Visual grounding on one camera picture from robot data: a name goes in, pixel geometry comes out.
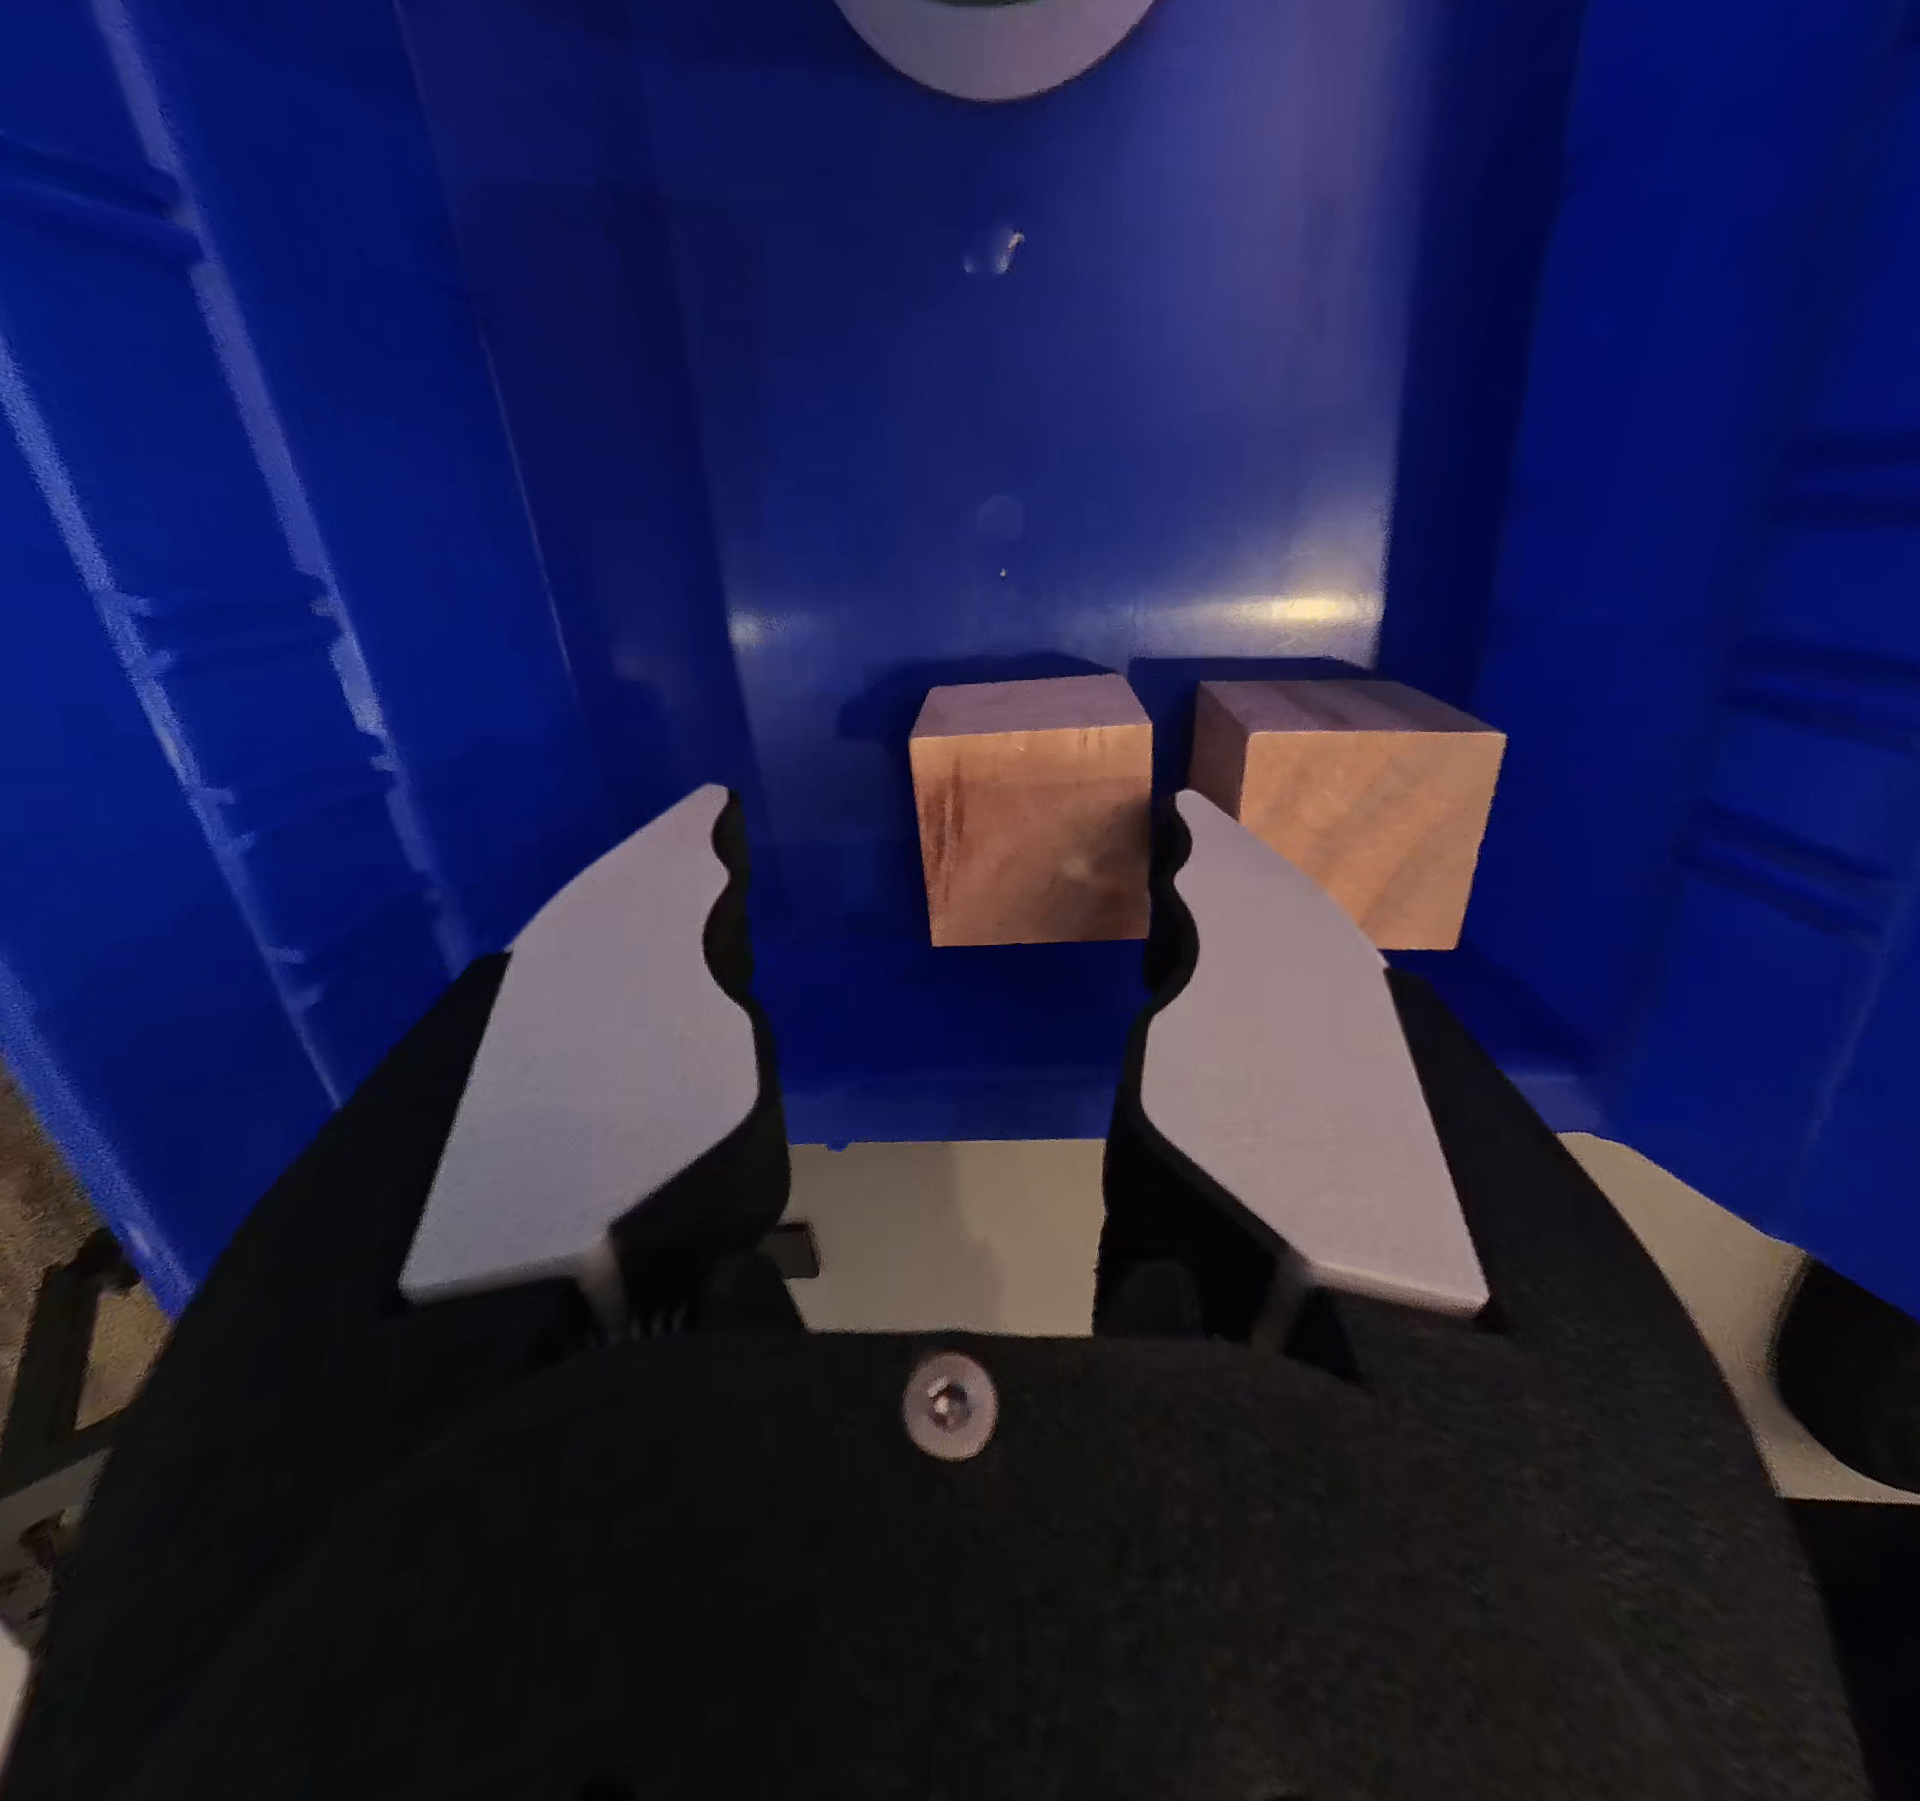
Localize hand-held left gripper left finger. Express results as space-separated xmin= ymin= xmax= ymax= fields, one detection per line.
xmin=399 ymin=780 xmax=790 ymax=1348

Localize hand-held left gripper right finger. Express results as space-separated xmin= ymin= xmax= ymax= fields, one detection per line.
xmin=1094 ymin=788 xmax=1492 ymax=1348

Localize wooden cube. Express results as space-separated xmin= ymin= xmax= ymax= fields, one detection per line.
xmin=912 ymin=673 xmax=1153 ymax=947
xmin=1192 ymin=676 xmax=1509 ymax=951

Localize blue plastic bin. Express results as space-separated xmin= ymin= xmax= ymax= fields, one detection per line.
xmin=0 ymin=0 xmax=1920 ymax=1308

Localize black textured wrist pad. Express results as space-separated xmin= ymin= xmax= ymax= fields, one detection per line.
xmin=1766 ymin=1255 xmax=1920 ymax=1509

